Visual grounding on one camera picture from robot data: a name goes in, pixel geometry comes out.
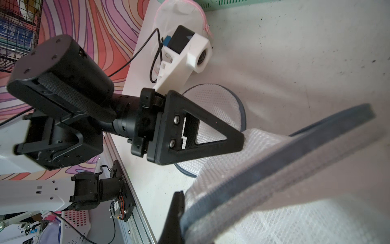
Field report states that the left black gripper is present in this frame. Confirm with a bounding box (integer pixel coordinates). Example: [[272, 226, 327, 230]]
[[112, 88, 244, 166]]

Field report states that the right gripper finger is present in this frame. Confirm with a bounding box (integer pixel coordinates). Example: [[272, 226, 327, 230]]
[[158, 191, 185, 244]]

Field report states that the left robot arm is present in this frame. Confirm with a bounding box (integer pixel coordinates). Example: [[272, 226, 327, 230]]
[[7, 35, 244, 170]]

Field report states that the mint green file organizer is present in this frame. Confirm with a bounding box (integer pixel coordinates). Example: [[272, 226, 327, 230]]
[[195, 0, 272, 12]]

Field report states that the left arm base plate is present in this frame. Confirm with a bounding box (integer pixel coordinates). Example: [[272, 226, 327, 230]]
[[110, 160, 136, 222]]

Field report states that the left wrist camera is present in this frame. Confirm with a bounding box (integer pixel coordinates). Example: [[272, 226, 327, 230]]
[[153, 25, 212, 95]]

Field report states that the black wire basket left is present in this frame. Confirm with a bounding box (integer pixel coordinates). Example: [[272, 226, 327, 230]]
[[1, 0, 43, 73]]

